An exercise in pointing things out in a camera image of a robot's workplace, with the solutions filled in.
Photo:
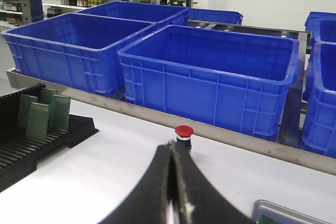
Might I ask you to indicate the green perforated circuit board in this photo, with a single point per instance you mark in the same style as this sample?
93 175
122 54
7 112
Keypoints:
267 220
59 112
46 95
24 107
38 119

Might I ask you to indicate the silver metal tray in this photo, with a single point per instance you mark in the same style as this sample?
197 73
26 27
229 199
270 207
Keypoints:
293 213

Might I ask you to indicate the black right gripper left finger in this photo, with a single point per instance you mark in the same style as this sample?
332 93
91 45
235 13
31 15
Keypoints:
148 201

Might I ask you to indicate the blue plastic crate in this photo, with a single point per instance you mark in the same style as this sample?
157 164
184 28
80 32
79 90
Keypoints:
161 15
75 50
231 80
318 134
217 16
322 27

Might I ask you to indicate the red emergency stop button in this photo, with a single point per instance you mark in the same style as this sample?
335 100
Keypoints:
183 137

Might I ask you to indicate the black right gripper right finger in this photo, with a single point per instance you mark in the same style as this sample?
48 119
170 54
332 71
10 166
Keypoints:
193 197

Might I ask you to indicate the black slotted board rack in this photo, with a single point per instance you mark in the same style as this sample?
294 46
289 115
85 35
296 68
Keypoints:
19 153

